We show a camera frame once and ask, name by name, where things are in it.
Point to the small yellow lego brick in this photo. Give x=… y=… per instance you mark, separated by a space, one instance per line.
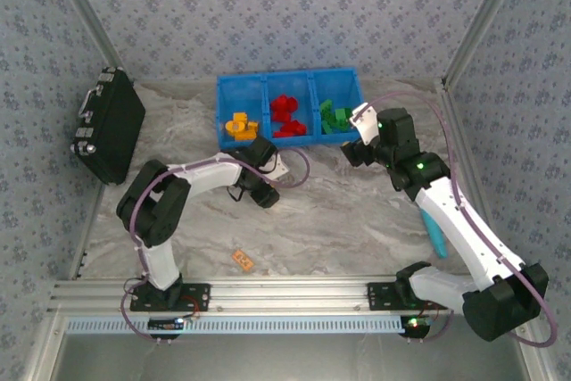
x=241 y=116

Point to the teal plastic tool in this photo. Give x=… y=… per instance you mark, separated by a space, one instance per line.
x=435 y=234

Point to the aluminium mounting rail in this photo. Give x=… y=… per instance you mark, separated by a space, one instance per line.
x=285 y=296

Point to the black carrying case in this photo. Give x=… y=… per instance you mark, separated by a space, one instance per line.
x=113 y=131

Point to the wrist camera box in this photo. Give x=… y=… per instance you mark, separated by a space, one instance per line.
x=280 y=171
x=366 y=122

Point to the aluminium lower frame bar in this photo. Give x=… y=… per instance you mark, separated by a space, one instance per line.
x=536 y=367
x=42 y=367

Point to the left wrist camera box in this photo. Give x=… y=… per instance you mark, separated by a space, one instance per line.
x=280 y=171

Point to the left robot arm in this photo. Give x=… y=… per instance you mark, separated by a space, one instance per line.
x=165 y=207

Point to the small red lego brick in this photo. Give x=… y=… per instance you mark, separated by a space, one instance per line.
x=302 y=130

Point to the long orange lego brick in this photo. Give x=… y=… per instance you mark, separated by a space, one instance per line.
x=245 y=134

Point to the aluminium frame post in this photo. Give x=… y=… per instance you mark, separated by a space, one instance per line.
x=485 y=15
x=85 y=10

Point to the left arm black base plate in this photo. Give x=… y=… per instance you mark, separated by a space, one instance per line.
x=196 y=296

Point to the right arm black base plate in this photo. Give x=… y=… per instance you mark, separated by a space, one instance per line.
x=379 y=296

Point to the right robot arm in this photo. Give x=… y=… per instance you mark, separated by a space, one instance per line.
x=468 y=229

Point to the blue three-compartment bin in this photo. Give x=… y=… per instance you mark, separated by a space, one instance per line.
x=290 y=143

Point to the small orange tag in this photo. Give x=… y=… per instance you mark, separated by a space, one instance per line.
x=242 y=259

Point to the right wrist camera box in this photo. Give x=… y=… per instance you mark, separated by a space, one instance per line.
x=366 y=122

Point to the metal sheet shelf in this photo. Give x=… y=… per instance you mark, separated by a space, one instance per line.
x=285 y=358

